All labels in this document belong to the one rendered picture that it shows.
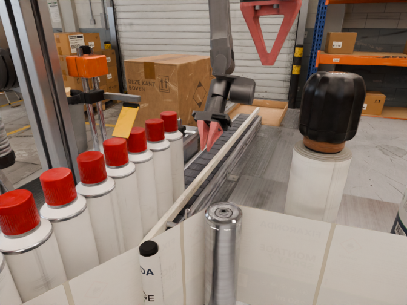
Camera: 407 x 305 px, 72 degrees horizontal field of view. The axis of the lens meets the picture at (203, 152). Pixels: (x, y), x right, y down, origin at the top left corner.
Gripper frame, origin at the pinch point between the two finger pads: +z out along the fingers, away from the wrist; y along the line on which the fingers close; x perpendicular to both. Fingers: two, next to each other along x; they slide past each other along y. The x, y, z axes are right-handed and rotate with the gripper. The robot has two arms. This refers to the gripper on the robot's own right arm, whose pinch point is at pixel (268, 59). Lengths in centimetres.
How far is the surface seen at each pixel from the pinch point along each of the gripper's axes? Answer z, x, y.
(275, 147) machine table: 37, 5, 58
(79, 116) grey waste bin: 74, 213, 168
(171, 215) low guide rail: 28.0, 16.3, -1.1
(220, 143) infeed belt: 32, 21, 43
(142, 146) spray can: 13.0, 18.6, -3.7
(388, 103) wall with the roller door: 113, -113, 447
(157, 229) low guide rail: 27.7, 16.6, -5.8
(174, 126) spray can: 13.0, 18.0, 6.6
